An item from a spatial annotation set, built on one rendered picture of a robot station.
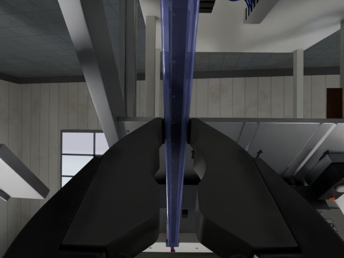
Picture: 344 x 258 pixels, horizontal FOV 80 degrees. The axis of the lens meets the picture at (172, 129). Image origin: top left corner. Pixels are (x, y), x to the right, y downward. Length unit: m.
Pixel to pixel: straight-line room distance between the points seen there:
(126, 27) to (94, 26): 0.37
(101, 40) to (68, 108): 4.14
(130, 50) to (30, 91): 4.43
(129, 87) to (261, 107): 3.25
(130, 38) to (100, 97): 0.34
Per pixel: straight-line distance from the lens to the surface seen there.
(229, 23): 0.82
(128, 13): 0.62
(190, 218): 0.44
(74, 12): 0.22
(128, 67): 0.56
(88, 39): 0.23
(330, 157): 0.43
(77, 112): 4.27
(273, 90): 3.77
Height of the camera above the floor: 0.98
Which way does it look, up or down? level
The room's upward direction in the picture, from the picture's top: 180 degrees counter-clockwise
